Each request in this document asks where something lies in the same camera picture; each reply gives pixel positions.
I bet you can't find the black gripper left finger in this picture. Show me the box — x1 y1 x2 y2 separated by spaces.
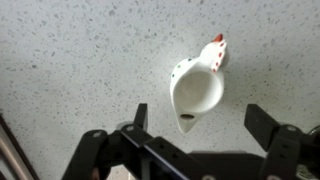
61 103 208 180

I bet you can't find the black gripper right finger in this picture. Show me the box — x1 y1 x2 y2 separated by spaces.
243 103 320 180

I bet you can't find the white chicken egg holder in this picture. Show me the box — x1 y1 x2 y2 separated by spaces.
169 33 230 135

